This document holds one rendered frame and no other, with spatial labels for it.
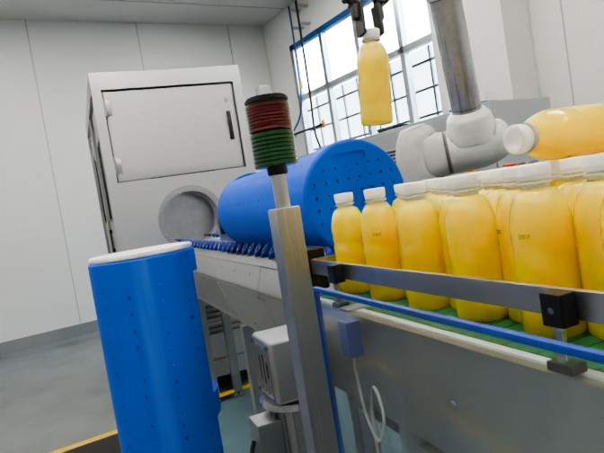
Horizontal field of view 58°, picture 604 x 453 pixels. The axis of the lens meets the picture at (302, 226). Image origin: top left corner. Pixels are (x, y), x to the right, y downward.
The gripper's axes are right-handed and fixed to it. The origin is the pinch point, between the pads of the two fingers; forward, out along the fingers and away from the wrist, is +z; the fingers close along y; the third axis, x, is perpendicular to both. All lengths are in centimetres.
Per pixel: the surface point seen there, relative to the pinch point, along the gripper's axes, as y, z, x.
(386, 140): -123, -22, -193
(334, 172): 4.9, 29.8, -17.2
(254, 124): 39, 31, 28
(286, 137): 35, 33, 29
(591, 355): 26, 62, 66
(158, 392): 48, 78, -47
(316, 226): 10.9, 42.2, -18.5
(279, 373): 32, 70, 3
